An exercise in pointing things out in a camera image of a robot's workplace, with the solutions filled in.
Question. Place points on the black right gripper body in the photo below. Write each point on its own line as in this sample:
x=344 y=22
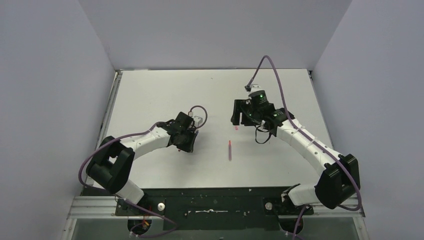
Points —
x=249 y=117

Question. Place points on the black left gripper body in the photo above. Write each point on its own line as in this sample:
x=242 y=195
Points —
x=189 y=140

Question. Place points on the pink marker pen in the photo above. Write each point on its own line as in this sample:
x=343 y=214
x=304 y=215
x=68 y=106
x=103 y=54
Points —
x=229 y=150

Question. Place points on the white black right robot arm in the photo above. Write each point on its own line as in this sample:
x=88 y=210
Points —
x=339 y=176

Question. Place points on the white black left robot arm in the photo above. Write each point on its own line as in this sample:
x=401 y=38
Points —
x=111 y=164

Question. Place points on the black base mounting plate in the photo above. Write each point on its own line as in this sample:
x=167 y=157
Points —
x=235 y=208

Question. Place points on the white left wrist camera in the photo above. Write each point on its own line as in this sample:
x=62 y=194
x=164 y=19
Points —
x=198 y=121

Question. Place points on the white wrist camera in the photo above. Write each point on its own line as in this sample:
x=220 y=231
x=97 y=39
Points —
x=198 y=121
x=252 y=88

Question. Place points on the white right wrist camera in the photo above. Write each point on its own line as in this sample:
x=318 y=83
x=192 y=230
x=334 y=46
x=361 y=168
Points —
x=252 y=88

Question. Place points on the left side aluminium rail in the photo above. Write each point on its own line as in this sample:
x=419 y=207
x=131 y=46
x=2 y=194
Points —
x=109 y=107

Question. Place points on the aluminium frame rail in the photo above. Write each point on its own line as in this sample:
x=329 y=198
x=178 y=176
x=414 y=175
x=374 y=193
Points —
x=104 y=207

